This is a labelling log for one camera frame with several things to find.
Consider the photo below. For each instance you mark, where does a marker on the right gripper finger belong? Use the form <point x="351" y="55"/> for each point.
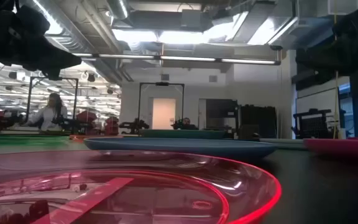
<point x="309" y="81"/>
<point x="337" y="57"/>

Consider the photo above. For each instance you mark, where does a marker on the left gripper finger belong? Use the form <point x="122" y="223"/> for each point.
<point x="53" y="60"/>

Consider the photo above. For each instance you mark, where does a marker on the pale grey-green plastic plate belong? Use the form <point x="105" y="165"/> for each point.
<point x="284" y="143"/>

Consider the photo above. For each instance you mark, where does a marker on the pink plastic plate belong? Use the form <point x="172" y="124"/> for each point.
<point x="343" y="147"/>

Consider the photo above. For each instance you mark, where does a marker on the orange transparent plastic plate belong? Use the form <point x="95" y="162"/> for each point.
<point x="82" y="137"/>

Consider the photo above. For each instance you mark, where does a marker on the green plastic plate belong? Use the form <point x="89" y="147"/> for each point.
<point x="26" y="140"/>

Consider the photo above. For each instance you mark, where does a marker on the red transparent plastic plate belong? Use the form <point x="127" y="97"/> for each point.
<point x="244" y="186"/>

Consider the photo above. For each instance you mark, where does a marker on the teal plastic plate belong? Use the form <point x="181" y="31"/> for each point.
<point x="182" y="134"/>

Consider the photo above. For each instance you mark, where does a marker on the background black robot arm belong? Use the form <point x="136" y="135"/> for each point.
<point x="177" y="125"/>
<point x="134" y="126"/>

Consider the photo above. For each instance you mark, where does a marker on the whiteboard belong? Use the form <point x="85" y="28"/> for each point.
<point x="319" y="99"/>

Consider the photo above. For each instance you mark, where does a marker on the person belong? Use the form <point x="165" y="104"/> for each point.
<point x="50" y="113"/>
<point x="187" y="123"/>

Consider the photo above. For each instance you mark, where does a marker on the black folded panels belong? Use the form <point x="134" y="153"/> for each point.
<point x="259" y="119"/>

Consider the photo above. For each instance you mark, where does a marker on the red storage bins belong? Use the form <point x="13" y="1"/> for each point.
<point x="86" y="116"/>

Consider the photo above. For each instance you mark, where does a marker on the bright doorway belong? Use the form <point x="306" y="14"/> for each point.
<point x="164" y="113"/>

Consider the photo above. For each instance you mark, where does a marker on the long LED light bar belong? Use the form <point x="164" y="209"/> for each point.
<point x="182" y="58"/>

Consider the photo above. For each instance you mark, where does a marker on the blue plastic plate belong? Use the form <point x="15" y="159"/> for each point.
<point x="182" y="146"/>

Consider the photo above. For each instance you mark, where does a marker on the black metal station frame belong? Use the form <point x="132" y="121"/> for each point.
<point x="162" y="84"/>
<point x="75" y="93"/>

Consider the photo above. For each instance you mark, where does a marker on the square wall vent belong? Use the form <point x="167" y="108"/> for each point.
<point x="212" y="78"/>
<point x="165" y="77"/>

